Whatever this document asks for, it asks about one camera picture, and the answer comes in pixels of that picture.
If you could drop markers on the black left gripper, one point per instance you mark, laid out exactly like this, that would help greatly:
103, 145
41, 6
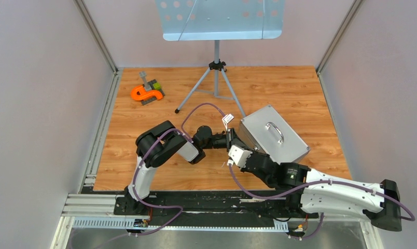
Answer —
232, 138

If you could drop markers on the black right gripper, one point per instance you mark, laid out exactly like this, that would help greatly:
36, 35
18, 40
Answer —
267, 155

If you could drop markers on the grey metal case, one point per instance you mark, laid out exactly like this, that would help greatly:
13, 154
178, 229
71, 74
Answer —
267, 132

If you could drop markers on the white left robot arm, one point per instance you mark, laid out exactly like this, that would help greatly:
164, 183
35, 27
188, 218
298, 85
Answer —
157, 145

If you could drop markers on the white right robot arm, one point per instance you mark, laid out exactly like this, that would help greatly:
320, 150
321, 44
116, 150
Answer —
312, 191

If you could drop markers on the orange grey toy fixture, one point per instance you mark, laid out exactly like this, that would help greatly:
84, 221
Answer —
148, 92

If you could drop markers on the blue music stand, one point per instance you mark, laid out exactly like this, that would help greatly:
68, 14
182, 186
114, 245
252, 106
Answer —
218, 21

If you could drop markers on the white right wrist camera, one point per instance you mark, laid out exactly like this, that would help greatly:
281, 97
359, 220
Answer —
238, 156

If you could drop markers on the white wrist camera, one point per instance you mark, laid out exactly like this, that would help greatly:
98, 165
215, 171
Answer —
238, 156
226, 120

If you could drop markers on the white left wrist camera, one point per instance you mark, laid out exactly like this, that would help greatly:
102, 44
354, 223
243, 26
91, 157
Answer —
226, 120

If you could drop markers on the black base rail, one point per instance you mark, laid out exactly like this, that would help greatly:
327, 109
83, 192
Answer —
211, 208

